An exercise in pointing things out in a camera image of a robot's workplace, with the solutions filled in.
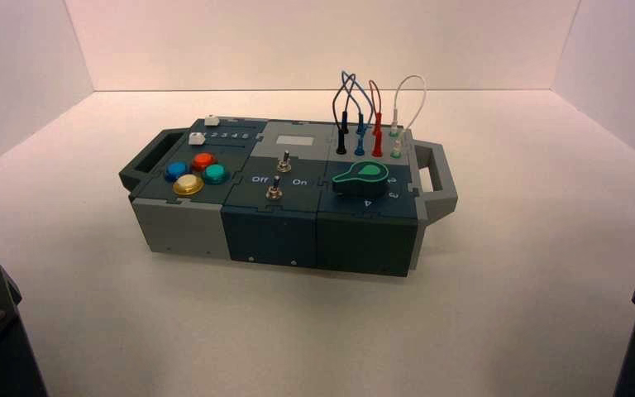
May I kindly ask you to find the white jumper cable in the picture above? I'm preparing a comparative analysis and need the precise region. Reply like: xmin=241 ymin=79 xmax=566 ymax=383
xmin=389 ymin=74 xmax=427 ymax=160

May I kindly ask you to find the blue round push button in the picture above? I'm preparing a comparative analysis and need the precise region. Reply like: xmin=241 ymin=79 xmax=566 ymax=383
xmin=163 ymin=161 xmax=190 ymax=183

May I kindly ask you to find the yellow round push button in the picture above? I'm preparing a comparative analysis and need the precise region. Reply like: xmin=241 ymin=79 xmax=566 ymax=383
xmin=172 ymin=174 xmax=205 ymax=197

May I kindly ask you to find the blue jumper cable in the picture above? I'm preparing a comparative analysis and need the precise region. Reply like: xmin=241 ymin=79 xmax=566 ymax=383
xmin=341 ymin=69 xmax=376 ymax=157

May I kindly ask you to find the green round push button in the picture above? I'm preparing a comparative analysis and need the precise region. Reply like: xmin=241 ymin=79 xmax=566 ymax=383
xmin=202 ymin=163 xmax=230 ymax=186

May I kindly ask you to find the red round push button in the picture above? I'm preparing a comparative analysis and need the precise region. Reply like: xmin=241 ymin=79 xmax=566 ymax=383
xmin=191 ymin=152 xmax=217 ymax=172

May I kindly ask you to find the green black rotary knob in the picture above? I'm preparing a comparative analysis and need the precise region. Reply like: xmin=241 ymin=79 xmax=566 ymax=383
xmin=332 ymin=161 xmax=390 ymax=199

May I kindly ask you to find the red jumper cable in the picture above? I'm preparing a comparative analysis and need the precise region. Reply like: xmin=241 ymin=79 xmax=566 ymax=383
xmin=368 ymin=79 xmax=385 ymax=158

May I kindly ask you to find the black jumper cable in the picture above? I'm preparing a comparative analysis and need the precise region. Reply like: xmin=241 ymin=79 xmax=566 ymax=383
xmin=332 ymin=72 xmax=358 ymax=155

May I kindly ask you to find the dark teal grey task box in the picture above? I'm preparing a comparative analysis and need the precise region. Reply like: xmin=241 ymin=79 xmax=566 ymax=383
xmin=118 ymin=116 xmax=460 ymax=279

